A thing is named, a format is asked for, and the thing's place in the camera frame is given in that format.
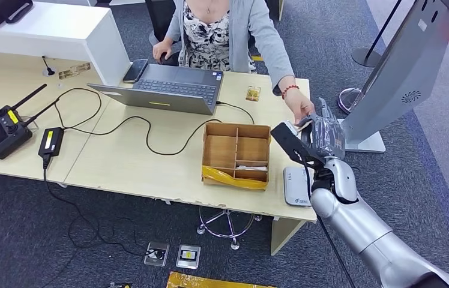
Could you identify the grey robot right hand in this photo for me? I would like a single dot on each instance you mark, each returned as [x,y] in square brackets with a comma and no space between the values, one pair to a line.
[328,137]

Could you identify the person's left hand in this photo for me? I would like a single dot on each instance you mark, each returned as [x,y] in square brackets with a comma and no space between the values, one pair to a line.
[302,107]

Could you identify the person's right hand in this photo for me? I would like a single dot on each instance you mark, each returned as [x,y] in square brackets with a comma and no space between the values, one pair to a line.
[163,49]

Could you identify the gold ID card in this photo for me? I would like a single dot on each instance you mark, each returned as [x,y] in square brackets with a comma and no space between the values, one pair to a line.
[303,126]

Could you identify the black smartphone with case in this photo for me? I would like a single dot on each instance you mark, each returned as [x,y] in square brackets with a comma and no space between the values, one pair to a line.
[136,70]

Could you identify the wooden divided box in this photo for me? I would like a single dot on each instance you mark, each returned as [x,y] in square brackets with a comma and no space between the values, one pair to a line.
[220,151]

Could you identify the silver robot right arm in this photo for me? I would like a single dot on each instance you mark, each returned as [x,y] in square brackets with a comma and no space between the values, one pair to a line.
[367,234]

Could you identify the gold card packet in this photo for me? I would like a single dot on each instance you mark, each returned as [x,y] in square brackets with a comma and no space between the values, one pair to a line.
[252,94]

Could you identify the white card reader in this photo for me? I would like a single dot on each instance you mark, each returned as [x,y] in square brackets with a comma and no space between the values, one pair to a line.
[295,190]

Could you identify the person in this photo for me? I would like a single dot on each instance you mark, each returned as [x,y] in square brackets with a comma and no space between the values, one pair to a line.
[248,36]

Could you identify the long gold card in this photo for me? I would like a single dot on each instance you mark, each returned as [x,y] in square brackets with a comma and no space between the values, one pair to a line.
[74,70]

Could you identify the chrome round base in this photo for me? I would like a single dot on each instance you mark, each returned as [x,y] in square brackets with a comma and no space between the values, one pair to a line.
[345,101]

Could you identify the grey laptop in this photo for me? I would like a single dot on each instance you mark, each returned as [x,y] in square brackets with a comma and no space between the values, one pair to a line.
[169,99]

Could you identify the black stanchion pole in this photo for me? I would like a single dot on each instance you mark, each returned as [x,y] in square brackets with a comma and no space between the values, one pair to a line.
[366,58]

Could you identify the grey kiosk stand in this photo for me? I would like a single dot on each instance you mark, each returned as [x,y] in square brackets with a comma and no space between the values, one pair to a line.
[399,71]

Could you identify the yellow tape strip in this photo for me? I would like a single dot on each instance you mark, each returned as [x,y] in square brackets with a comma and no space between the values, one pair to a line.
[224,179]

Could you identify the white raised counter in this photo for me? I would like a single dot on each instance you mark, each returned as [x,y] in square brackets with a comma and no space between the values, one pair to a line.
[49,28]

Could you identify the small black antenna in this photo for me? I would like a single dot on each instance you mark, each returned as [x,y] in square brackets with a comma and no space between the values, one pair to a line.
[49,71]

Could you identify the light wooden desk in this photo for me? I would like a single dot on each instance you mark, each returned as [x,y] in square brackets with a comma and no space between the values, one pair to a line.
[129,171]

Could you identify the chrome stool base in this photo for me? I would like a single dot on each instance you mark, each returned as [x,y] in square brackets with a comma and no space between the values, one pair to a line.
[230,232]

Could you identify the black power adapter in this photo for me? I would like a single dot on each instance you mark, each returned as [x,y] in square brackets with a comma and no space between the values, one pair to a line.
[50,142]

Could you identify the black remote controller with antennas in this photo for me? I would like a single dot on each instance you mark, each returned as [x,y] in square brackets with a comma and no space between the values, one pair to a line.
[2,135]

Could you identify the metal floor socket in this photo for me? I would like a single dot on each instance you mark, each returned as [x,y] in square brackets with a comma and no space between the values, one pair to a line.
[188,257]

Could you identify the yellow taped cardboard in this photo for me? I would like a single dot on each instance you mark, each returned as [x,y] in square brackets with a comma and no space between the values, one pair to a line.
[208,282]

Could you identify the floor socket with plug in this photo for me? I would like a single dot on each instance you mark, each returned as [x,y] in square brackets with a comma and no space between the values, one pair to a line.
[156,254]

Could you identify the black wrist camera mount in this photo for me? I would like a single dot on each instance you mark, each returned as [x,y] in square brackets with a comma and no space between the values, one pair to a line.
[288,139]

